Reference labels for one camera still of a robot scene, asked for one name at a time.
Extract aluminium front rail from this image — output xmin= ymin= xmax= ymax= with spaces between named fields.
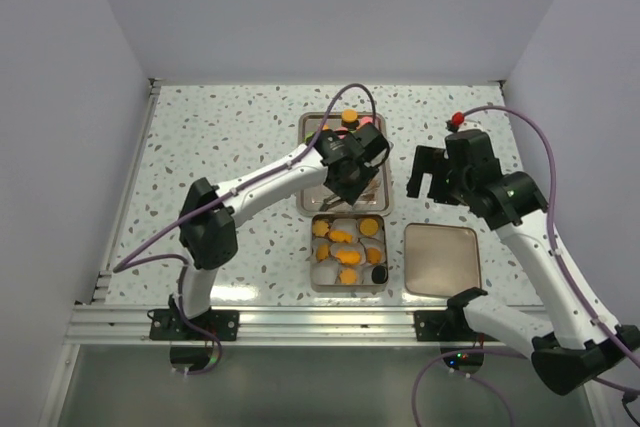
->
xmin=64 ymin=304 xmax=591 ymax=348

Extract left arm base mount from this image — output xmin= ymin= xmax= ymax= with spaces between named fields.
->
xmin=147 ymin=308 xmax=240 ymax=341

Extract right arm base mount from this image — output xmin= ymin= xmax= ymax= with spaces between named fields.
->
xmin=413 ymin=309 xmax=478 ymax=342

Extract purple cable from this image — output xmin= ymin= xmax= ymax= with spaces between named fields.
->
xmin=412 ymin=105 xmax=640 ymax=427
xmin=112 ymin=82 xmax=379 ymax=376

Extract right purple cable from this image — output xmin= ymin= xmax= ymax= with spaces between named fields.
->
xmin=412 ymin=105 xmax=640 ymax=427

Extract black round cookie top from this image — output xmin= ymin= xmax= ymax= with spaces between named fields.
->
xmin=343 ymin=120 xmax=360 ymax=130

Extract black round cookie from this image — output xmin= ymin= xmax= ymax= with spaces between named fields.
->
xmin=343 ymin=120 xmax=360 ymax=130
xmin=371 ymin=265 xmax=388 ymax=285

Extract orange ridged flower cookie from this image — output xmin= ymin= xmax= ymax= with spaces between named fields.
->
xmin=315 ymin=243 xmax=331 ymax=262

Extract steel serving tongs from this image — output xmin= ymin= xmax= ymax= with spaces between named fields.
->
xmin=319 ymin=179 xmax=384 ymax=213

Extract orange round cookie top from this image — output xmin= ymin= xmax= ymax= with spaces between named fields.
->
xmin=341 ymin=109 xmax=358 ymax=124

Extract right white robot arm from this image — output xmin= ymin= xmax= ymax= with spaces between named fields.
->
xmin=406 ymin=129 xmax=639 ymax=395

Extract orange fish cookie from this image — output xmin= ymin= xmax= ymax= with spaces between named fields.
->
xmin=334 ymin=250 xmax=362 ymax=266
xmin=327 ymin=230 xmax=354 ymax=244

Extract orange dotted round cookie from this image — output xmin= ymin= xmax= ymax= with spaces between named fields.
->
xmin=359 ymin=218 xmax=380 ymax=237

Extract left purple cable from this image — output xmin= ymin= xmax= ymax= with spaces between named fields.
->
xmin=112 ymin=82 xmax=379 ymax=376

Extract orange swirl round cookie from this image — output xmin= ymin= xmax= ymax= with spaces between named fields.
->
xmin=361 ymin=187 xmax=379 ymax=202

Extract gold tin lid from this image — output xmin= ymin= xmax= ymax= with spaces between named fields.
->
xmin=404 ymin=223 xmax=481 ymax=298

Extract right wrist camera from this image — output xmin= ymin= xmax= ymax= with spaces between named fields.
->
xmin=446 ymin=112 xmax=466 ymax=133

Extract gold square cookie tin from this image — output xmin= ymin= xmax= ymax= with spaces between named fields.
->
xmin=309 ymin=213 xmax=389 ymax=294

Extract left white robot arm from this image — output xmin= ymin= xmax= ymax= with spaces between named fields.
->
xmin=172 ymin=123 xmax=391 ymax=340

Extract plain orange round cookie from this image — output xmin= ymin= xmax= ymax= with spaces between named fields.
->
xmin=366 ymin=247 xmax=383 ymax=265

